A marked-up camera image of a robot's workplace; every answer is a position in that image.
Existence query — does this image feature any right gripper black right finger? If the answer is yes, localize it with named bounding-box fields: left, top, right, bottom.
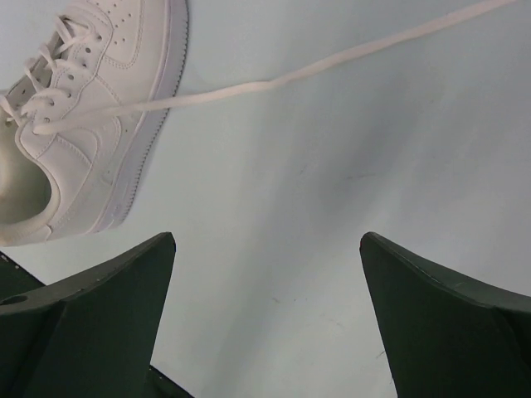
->
left=360, top=232, right=530, bottom=397

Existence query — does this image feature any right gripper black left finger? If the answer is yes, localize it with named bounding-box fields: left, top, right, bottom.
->
left=1, top=232, right=176, bottom=397

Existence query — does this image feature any white sneaker with laces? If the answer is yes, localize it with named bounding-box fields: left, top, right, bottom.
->
left=1, top=1, right=501, bottom=247

